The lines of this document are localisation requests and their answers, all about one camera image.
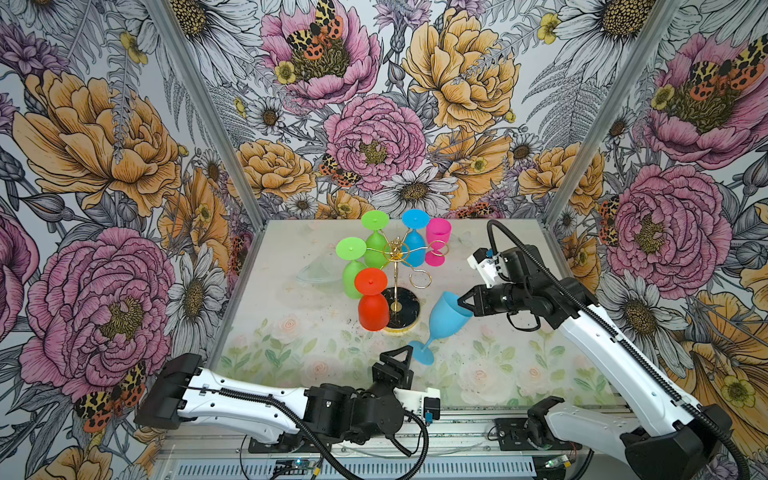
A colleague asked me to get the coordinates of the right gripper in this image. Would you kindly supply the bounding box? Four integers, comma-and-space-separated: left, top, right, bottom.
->
458, 281, 531, 316

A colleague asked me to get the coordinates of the light blue wine glass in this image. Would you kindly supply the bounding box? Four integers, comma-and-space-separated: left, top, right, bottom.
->
409, 292, 473, 366

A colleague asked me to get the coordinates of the red wine glass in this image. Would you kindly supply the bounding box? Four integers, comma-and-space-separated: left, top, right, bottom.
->
355, 268, 389, 332

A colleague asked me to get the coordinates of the pink wine glass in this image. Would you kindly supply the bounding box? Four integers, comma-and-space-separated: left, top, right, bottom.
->
425, 218, 452, 267

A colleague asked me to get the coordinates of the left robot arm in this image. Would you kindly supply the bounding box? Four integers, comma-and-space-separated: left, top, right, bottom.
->
135, 346, 413, 445

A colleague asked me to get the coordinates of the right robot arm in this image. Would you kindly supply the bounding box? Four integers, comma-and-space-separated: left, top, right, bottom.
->
458, 248, 731, 479

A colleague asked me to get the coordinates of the gold wine glass rack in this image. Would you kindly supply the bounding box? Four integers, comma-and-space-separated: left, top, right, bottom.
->
376, 231, 433, 336

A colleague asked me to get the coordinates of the back blue wine glass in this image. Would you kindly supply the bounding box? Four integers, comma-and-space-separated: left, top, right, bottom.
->
402, 209, 430, 268

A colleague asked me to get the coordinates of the back green wine glass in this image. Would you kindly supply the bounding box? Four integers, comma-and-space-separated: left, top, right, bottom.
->
361, 210, 390, 268

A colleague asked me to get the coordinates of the green wine glass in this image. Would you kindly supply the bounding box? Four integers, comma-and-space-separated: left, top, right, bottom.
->
336, 237, 367, 300
361, 210, 390, 268

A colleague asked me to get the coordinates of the front green wine glass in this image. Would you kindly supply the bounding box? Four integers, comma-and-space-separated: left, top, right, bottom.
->
336, 237, 367, 300

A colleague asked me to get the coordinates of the small green circuit board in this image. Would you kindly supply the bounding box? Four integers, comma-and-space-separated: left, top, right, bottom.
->
271, 459, 318, 479

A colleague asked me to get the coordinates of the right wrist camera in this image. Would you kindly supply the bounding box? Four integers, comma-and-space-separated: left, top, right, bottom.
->
467, 248, 502, 288

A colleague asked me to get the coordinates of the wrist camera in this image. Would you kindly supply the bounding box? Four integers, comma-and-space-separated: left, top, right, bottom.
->
394, 388, 441, 425
467, 248, 502, 288

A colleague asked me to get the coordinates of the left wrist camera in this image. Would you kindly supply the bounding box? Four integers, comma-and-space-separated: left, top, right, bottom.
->
394, 388, 441, 425

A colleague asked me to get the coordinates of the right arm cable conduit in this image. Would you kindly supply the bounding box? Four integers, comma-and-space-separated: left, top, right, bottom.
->
487, 219, 751, 480

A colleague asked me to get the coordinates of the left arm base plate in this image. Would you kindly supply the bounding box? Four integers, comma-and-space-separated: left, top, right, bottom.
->
247, 423, 319, 454

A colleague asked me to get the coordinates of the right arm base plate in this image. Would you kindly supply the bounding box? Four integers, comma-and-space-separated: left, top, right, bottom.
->
493, 417, 538, 451

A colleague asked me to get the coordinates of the aluminium front rail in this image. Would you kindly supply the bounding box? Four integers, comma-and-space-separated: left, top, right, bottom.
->
149, 403, 685, 480

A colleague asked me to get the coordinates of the right aluminium corner post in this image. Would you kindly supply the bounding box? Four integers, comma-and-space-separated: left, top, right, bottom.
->
541, 1, 683, 227

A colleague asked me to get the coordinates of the aluminium corner post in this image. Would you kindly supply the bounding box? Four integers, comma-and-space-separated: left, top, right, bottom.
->
541, 1, 683, 227
142, 0, 268, 232

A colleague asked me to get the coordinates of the left aluminium corner post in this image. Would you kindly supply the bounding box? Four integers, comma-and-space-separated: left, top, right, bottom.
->
142, 0, 268, 232

